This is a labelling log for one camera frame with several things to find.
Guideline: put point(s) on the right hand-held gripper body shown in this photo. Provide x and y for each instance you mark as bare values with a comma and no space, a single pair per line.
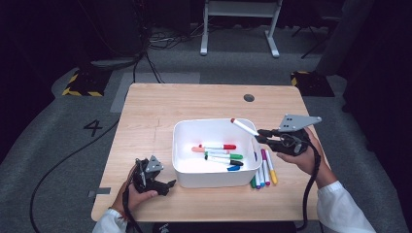
291,144

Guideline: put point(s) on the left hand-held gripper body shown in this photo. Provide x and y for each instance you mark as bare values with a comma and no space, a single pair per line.
147,178

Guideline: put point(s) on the brown capped marker pen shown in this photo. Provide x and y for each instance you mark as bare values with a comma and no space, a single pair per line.
244,126

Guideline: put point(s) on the black capped marker pen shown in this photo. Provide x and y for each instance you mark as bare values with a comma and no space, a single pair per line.
238,162

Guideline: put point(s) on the red capped marker pen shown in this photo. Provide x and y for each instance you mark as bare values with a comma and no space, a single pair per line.
228,147

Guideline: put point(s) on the yellow capped marker pen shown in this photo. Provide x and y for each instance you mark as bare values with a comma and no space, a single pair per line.
274,178

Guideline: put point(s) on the light blue capped marker pen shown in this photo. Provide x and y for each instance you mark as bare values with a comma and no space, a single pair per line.
261,181

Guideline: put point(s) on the dark green capped marker pen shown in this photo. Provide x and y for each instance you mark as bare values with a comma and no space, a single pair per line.
253,183

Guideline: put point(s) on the purple capped marker pen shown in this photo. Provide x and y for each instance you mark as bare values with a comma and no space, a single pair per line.
257,185

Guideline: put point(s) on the peach capped marker pen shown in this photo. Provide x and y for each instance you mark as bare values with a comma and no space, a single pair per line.
197,149

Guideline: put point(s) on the white plastic box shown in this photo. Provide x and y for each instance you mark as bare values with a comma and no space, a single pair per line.
213,176

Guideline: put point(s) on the person's left hand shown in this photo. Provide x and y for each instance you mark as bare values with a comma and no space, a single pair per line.
129,199

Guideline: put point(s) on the person's right hand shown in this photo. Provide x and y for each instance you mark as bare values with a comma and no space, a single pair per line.
312,163

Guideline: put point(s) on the grey table grommet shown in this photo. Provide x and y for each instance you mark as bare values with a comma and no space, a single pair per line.
248,97

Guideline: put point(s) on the grey tape piece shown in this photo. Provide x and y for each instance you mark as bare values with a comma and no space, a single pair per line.
103,190

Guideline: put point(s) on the yellow black striped floor pad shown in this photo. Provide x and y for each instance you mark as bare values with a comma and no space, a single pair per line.
85,85
312,85

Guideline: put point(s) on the grey curtain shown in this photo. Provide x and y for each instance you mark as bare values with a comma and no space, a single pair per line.
343,39

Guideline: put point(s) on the grey round stand base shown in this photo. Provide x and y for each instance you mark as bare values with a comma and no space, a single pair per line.
113,63

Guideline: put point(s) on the white desk frame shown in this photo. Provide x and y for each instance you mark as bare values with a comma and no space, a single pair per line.
241,9

